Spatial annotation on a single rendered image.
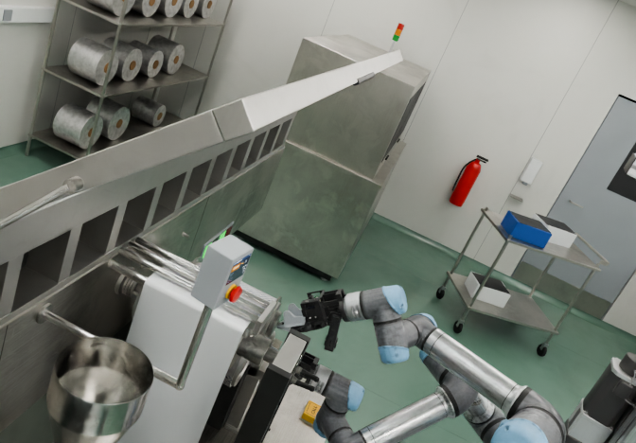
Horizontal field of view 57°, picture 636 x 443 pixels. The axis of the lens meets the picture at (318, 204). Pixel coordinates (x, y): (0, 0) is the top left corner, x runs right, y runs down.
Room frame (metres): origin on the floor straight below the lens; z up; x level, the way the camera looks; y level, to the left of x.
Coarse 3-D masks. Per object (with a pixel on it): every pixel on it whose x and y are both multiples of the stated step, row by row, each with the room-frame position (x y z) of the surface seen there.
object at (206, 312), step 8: (208, 312) 0.82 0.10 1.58; (200, 320) 0.82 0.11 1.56; (208, 320) 0.83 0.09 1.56; (200, 328) 0.82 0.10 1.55; (200, 336) 0.82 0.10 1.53; (192, 344) 0.82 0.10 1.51; (192, 352) 0.82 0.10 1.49; (192, 360) 0.83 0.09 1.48; (184, 368) 0.82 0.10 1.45; (184, 376) 0.82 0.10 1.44; (184, 384) 0.83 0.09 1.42
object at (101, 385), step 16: (80, 368) 0.71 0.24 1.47; (96, 368) 0.73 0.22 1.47; (64, 384) 0.69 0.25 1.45; (80, 384) 0.71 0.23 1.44; (96, 384) 0.72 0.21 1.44; (112, 384) 0.73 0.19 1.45; (128, 384) 0.73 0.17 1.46; (96, 400) 0.72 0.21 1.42; (112, 400) 0.72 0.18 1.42; (128, 400) 0.72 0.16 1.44; (64, 432) 0.61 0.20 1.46
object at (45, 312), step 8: (48, 304) 0.87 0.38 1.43; (40, 312) 0.85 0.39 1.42; (48, 312) 0.86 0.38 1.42; (40, 320) 0.85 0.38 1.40; (48, 320) 0.86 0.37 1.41; (56, 320) 0.86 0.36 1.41; (64, 320) 0.86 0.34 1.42; (64, 328) 0.85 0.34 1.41; (72, 328) 0.85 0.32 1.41; (80, 328) 0.86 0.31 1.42; (80, 336) 0.85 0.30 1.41; (88, 336) 0.85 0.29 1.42; (96, 336) 0.85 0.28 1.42; (160, 376) 0.83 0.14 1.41; (168, 376) 0.83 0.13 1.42; (168, 384) 0.83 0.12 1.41; (176, 384) 0.82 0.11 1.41
